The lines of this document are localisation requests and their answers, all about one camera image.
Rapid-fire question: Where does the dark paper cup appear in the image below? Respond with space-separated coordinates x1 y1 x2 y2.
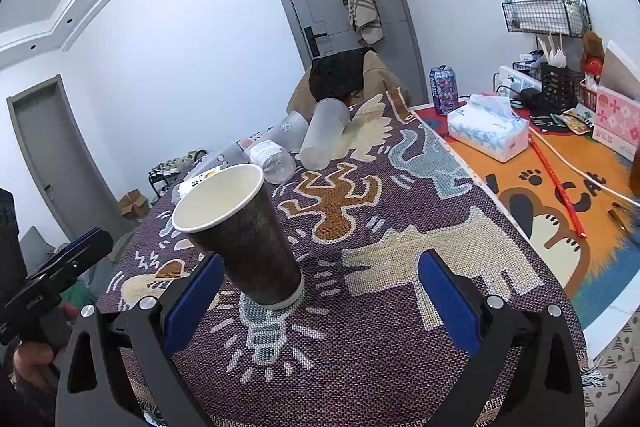
171 164 304 310

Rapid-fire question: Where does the frosted plastic cup left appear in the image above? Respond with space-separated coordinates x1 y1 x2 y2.
190 142 248 176

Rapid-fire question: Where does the frosted plastic cup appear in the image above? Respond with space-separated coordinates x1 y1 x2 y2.
190 142 248 176
299 98 349 170
258 110 309 153

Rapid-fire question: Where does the frosted plastic cup middle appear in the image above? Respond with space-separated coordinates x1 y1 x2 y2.
258 110 309 153

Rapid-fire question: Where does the frosted plastic cup right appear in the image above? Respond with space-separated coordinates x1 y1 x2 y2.
299 98 349 170

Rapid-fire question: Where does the person's left hand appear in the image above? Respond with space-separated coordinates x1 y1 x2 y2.
13 340 55 398

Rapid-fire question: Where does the cardboard box on floor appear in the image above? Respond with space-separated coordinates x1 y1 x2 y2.
118 188 150 220

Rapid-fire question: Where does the shoe rack with shoes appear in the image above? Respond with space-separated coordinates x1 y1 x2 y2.
148 150 207 199

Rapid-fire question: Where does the patterned purple woven tablecloth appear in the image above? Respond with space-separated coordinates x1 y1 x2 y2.
96 86 594 427

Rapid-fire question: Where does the red stick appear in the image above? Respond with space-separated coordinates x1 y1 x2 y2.
528 136 587 239

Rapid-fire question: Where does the tissue pack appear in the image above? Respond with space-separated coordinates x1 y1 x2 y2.
447 94 529 162

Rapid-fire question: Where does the pink floral box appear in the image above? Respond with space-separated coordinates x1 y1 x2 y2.
592 87 639 160

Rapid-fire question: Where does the black utensil holder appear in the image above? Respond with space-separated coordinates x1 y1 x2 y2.
540 63 585 114

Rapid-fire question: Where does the black garment on chair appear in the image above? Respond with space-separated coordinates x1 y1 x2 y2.
308 48 371 102

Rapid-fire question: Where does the white power strip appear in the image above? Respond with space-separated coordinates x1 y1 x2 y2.
496 66 542 98

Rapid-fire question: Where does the purple drink can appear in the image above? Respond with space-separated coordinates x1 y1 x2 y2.
428 65 459 115

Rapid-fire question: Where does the brown plush toy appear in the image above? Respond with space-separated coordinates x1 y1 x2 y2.
580 30 605 77

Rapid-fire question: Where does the white cable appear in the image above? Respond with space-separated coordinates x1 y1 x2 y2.
528 126 640 209

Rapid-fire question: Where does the black wire basket shelf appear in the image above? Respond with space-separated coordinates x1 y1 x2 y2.
502 0 592 38

